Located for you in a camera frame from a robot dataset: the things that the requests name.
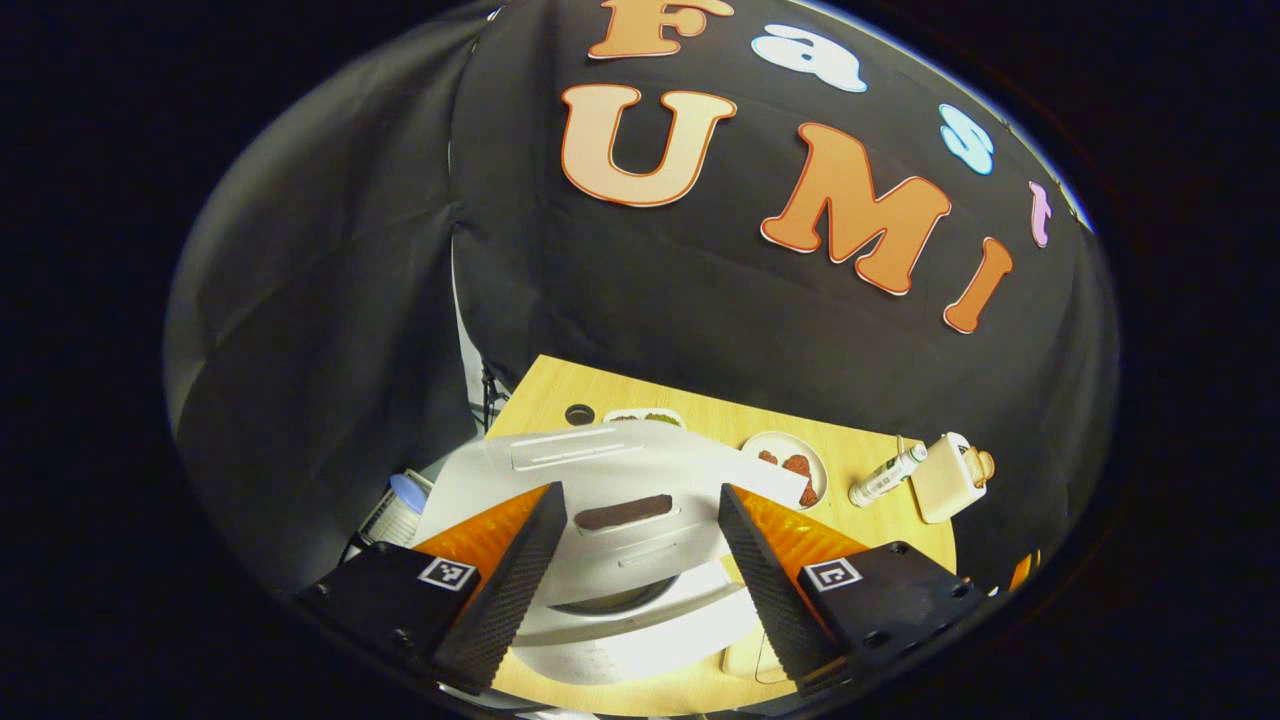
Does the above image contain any white rice cooker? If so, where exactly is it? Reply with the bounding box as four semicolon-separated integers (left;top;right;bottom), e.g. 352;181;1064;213
410;420;811;686

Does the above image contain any white bottle with green label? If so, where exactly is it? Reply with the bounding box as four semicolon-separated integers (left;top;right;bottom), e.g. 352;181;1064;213
848;443;929;508

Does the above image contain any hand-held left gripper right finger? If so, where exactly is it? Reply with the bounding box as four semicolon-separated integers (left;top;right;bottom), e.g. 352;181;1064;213
717;484;986;696

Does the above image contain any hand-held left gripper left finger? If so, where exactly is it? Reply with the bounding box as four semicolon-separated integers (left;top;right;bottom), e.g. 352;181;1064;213
295;482;569;696

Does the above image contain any white grid basket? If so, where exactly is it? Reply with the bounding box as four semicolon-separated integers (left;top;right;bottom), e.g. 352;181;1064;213
355;490;421;546

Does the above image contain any beige square container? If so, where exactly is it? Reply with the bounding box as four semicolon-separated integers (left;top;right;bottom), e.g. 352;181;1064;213
722;625;791;687

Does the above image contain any round white plate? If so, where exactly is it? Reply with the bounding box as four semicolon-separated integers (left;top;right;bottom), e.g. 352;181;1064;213
740;431;829;511

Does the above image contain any white toaster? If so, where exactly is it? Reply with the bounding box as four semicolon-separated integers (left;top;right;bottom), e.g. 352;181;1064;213
910;432;996;524

